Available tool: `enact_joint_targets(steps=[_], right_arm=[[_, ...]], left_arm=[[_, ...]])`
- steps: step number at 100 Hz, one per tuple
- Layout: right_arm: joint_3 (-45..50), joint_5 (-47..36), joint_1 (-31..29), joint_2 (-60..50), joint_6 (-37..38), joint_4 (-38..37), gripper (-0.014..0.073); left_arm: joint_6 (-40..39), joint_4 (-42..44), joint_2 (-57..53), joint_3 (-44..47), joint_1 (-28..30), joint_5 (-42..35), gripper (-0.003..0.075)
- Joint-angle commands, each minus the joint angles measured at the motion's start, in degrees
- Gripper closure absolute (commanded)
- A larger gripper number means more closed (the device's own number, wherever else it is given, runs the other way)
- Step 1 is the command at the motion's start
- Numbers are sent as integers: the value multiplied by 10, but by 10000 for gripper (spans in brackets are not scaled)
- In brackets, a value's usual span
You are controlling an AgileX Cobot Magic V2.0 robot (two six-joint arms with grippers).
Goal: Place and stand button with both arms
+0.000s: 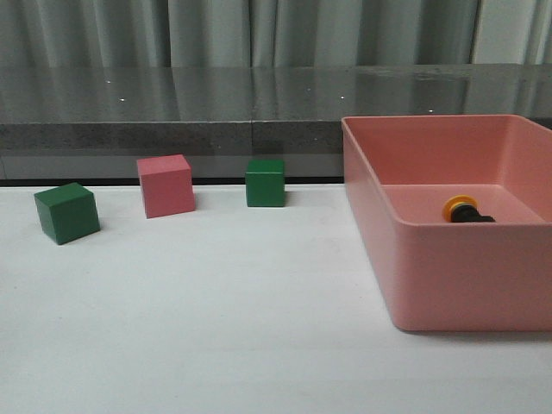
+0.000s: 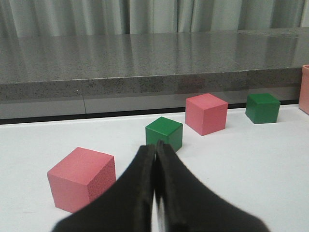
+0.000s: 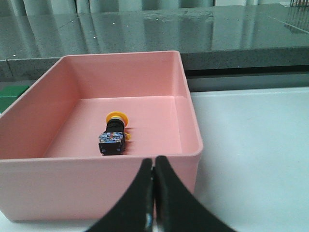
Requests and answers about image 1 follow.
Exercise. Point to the grey stone counter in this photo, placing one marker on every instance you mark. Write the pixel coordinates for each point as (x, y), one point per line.
(94, 124)

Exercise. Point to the green cube left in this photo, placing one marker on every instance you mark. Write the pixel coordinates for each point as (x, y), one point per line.
(67, 212)

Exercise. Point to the green cube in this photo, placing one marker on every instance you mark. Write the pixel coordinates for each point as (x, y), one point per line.
(265, 183)
(67, 212)

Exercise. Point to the pink cube middle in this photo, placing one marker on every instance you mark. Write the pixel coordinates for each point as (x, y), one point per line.
(166, 185)

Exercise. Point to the green cube right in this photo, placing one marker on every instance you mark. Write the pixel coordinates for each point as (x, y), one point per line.
(265, 183)

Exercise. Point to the grey curtain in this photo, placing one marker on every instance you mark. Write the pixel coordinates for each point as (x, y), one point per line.
(273, 33)

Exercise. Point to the pink plastic bin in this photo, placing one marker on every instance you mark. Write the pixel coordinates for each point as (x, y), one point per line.
(401, 170)

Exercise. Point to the yellow push button switch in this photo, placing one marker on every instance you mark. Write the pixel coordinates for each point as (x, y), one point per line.
(464, 209)

